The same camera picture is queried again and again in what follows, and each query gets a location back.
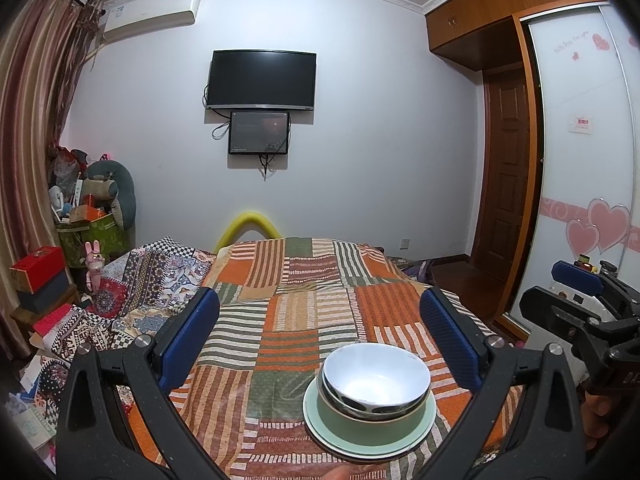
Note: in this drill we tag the yellow foam arch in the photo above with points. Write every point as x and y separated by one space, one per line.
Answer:
247 220

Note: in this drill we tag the striped curtain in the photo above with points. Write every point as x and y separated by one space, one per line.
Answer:
30 135

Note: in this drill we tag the pile of papers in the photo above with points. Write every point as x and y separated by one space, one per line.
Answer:
35 425

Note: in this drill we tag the white sliding wardrobe door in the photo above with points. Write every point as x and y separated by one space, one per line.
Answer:
580 185

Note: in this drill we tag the black wall television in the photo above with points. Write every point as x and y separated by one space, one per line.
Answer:
261 80

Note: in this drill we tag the green storage box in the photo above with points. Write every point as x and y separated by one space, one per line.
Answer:
95 240

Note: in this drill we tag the white air conditioner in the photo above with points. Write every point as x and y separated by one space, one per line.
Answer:
150 15

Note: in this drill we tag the green bowl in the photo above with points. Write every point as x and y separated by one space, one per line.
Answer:
385 417

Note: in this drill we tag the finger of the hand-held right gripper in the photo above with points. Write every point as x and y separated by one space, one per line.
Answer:
547 305
575 276

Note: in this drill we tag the green plate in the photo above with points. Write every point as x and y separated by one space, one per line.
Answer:
320 425

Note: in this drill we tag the white bowl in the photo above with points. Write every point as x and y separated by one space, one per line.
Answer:
375 375

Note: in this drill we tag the red box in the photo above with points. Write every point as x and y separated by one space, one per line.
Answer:
37 267

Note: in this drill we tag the orange box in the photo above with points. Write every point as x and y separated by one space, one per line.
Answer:
94 214

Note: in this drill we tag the wooden overhead cabinet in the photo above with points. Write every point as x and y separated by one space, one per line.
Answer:
490 15

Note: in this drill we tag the wooden stool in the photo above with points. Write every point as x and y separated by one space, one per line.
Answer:
25 330

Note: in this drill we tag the patterned quilt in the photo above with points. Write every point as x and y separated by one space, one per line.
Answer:
150 270

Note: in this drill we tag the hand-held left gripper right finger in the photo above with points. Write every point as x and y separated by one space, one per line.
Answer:
450 340

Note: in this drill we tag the white plate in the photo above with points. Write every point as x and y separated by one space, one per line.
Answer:
370 456

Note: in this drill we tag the clear plastic bag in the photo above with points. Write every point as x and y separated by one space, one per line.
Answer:
64 170

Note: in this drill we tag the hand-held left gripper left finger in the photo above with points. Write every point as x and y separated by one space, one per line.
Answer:
190 340

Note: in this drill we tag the pink bunny toy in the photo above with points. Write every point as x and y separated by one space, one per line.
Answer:
93 267

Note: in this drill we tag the white toy fan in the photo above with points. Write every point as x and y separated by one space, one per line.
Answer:
58 202

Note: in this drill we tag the wooden door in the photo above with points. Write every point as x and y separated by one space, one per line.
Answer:
507 175

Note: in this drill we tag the white red sticker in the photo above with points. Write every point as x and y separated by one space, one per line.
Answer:
582 125

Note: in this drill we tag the bags on floor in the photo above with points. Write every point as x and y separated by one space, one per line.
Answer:
415 270

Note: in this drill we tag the small black monitor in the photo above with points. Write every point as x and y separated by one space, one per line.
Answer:
259 132

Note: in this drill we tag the striped patchwork blanket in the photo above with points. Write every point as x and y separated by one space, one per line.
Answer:
290 320

